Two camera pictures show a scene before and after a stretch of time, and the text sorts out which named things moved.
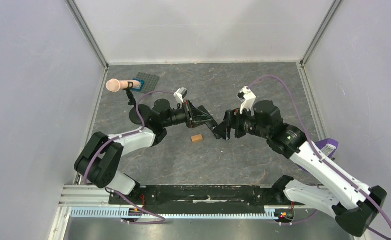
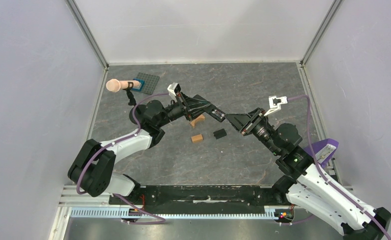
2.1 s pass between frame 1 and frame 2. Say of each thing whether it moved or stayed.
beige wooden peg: stayed
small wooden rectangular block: stayed
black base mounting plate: stayed
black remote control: moved
